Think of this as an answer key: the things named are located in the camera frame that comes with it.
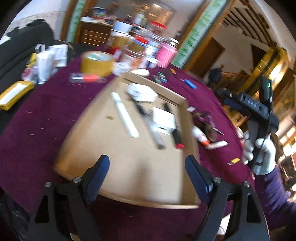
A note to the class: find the blue battery pack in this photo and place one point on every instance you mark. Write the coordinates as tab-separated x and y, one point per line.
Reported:
189	83

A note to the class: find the white square box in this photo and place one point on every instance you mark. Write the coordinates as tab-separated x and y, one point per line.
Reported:
163	121

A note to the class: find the white long marker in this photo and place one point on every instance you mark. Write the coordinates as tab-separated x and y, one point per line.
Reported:
216	145

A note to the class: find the red tool in clear case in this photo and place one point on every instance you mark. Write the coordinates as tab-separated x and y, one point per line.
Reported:
85	78

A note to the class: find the purple sleeved forearm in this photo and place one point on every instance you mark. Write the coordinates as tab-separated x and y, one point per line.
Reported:
279	212

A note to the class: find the pink woven cup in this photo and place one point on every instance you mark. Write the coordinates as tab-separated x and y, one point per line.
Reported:
167	52

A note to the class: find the purple velvet tablecloth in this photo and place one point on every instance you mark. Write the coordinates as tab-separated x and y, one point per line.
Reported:
31	140

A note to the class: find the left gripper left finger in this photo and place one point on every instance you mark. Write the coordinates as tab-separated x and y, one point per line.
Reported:
84	190

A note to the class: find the yellow sponge pack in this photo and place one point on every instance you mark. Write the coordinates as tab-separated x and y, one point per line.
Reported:
14	93

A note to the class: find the person in dark jacket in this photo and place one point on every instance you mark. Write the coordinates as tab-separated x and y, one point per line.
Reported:
215	75

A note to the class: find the white gloved right hand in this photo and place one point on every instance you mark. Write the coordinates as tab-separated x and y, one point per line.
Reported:
262	152

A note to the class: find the cardboard box tray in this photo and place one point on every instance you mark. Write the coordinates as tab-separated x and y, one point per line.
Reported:
139	173

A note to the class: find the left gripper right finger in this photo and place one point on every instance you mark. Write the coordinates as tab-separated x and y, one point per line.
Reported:
214	194

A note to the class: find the black marker red cap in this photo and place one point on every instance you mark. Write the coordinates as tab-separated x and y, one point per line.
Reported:
175	133

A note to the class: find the clear black gel pen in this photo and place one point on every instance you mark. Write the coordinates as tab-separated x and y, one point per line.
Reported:
150	126

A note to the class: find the yellow tape roll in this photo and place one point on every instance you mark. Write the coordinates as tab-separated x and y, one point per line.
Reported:
97	63

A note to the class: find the red lid plastic jar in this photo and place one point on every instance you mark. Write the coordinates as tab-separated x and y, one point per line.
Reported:
157	28

